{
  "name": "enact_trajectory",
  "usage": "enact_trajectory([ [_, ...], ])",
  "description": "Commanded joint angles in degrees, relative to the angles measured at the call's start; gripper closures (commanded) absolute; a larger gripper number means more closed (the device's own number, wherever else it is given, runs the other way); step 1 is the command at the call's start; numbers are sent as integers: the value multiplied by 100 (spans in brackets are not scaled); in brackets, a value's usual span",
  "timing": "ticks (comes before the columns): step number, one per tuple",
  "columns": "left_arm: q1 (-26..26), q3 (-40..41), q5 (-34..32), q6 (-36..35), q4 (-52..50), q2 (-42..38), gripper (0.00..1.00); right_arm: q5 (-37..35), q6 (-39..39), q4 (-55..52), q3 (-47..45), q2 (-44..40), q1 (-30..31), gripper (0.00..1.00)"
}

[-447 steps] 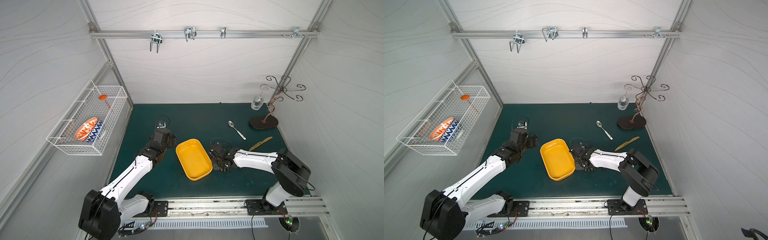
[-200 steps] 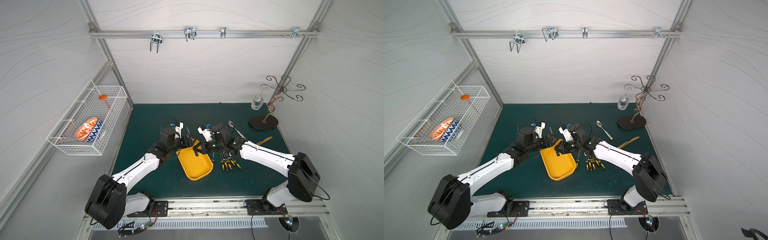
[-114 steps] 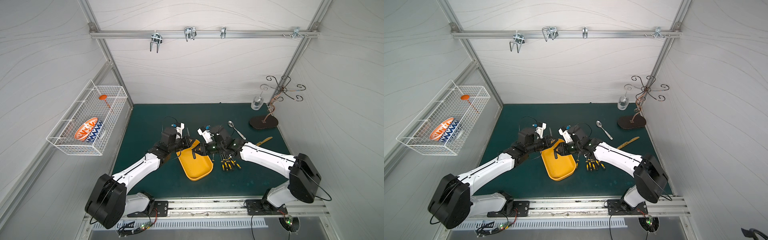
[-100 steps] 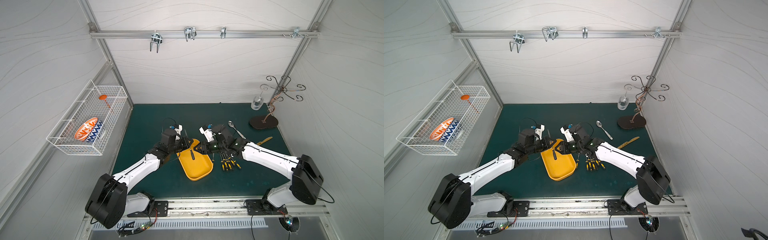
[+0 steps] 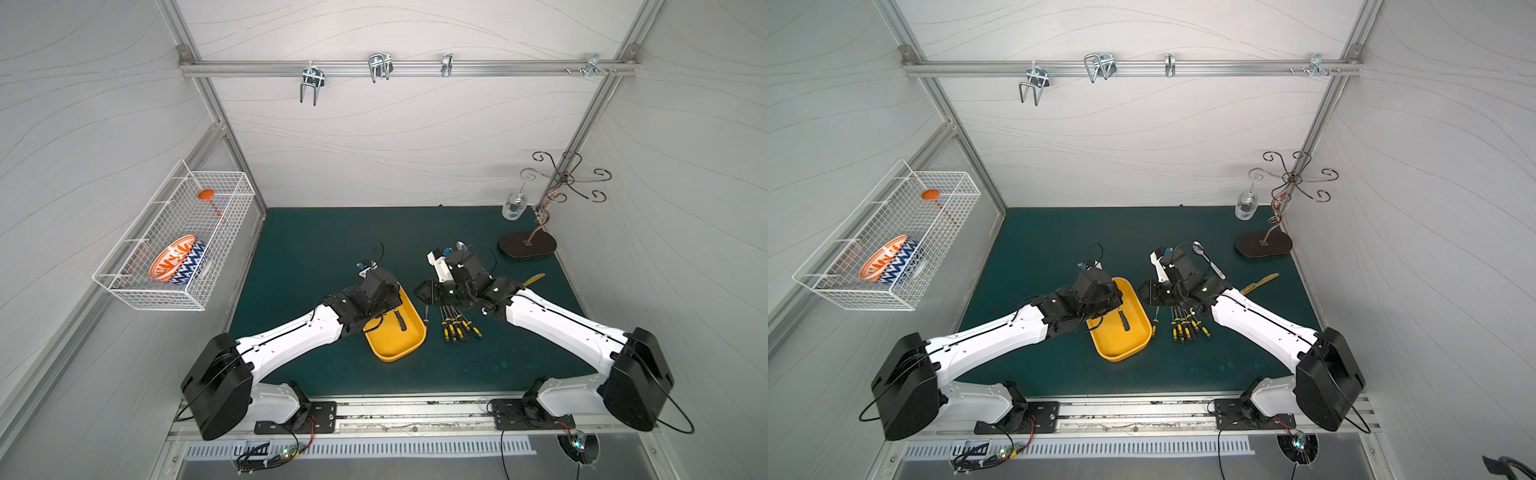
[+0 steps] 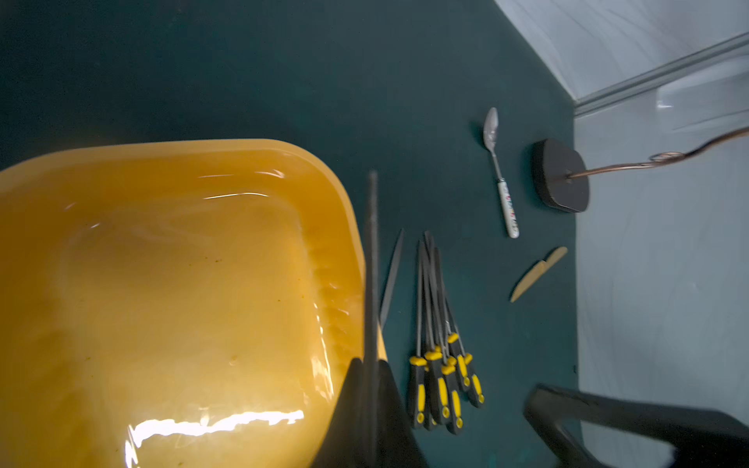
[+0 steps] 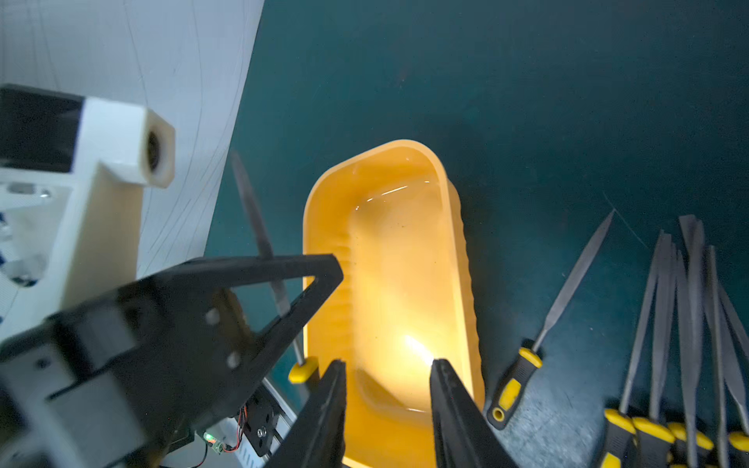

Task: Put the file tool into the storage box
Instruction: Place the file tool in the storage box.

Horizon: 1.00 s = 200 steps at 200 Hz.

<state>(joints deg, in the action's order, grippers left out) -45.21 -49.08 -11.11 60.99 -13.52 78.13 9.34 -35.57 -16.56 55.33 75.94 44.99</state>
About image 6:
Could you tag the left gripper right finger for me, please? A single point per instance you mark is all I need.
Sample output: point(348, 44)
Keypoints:
point(700, 437)

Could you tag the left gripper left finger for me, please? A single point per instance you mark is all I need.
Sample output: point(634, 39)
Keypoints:
point(343, 444)

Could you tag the file tool yellow black handle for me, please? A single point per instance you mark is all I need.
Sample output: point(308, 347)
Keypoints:
point(475, 393)
point(391, 279)
point(438, 394)
point(416, 402)
point(369, 415)
point(455, 423)
point(450, 331)

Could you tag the yellow plastic storage tray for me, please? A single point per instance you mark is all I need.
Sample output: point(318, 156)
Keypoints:
point(181, 304)

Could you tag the wooden knife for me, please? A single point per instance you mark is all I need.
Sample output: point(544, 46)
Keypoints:
point(536, 271)

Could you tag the copper hook stand black base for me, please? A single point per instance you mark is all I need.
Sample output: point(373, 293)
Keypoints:
point(561, 178)

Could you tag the green table mat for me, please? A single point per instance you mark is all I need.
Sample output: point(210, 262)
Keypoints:
point(402, 88)

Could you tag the metal spoon white handle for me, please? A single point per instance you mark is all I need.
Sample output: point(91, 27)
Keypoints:
point(491, 125)

